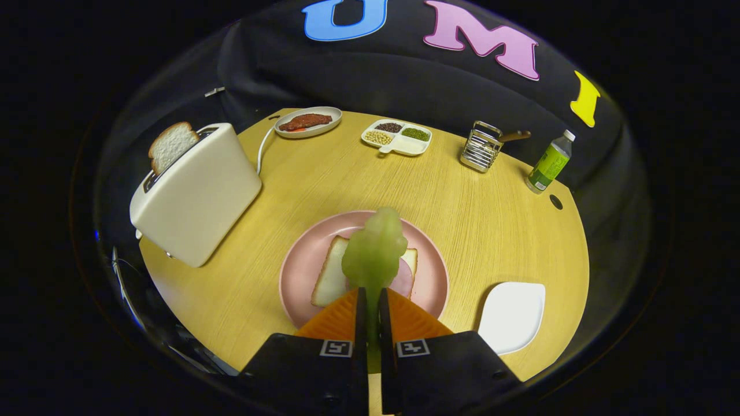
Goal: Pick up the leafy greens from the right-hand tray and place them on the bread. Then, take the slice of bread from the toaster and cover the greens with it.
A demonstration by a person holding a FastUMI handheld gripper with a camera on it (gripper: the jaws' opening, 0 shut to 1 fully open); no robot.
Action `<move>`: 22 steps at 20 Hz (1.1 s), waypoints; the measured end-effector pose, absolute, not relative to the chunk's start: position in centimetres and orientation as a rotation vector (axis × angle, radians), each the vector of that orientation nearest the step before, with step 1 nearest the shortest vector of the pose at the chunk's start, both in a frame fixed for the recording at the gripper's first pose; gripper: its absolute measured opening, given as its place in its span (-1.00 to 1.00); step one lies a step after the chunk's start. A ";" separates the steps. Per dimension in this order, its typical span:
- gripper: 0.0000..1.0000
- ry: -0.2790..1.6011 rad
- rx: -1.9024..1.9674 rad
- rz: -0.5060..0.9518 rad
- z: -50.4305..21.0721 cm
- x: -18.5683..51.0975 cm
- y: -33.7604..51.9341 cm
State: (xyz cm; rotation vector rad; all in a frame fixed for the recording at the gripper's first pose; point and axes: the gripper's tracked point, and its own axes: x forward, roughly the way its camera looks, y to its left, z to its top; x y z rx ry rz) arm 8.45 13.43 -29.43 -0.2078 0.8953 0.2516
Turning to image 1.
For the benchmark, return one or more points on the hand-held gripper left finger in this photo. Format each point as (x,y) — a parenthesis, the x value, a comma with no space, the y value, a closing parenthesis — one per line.
(312,375)

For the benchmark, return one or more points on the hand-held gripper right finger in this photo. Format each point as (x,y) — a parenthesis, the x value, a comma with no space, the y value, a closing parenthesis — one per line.
(439,375)

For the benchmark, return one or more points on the green lettuce leaf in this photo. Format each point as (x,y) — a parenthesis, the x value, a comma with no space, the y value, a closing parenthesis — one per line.
(373,254)

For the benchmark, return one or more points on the toasted bread slice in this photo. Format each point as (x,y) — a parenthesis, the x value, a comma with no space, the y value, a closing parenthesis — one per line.
(172,144)

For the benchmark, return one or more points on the white plate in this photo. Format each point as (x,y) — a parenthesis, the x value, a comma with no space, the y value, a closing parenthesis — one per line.
(511,315)

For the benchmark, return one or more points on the white bread slice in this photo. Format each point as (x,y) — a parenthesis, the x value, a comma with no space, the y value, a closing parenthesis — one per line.
(330,280)

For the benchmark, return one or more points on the pink round plate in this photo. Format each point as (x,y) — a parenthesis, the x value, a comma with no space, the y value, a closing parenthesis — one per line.
(306,260)

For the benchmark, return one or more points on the white toaster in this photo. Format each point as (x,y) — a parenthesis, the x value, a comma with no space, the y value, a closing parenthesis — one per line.
(202,196)

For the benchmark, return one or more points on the white divided bean dish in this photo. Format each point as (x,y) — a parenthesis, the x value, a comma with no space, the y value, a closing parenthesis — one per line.
(404,145)

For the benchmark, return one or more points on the green label plastic bottle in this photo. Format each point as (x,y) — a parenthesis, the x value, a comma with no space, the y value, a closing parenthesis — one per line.
(548,164)

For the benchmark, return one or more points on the wooden spoon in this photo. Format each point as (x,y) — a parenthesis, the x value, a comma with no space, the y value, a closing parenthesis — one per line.
(515,136)

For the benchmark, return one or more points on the brown meat slice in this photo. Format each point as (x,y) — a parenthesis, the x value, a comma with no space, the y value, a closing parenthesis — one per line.
(305,121)

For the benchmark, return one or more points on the beige oval plate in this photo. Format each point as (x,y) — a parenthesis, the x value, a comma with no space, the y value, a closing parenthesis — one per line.
(334,112)

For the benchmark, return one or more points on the black backdrop cloth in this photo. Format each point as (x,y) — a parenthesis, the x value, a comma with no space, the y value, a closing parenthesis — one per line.
(404,81)

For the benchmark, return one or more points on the white clip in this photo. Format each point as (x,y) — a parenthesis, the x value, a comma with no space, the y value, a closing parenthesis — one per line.
(215,91)

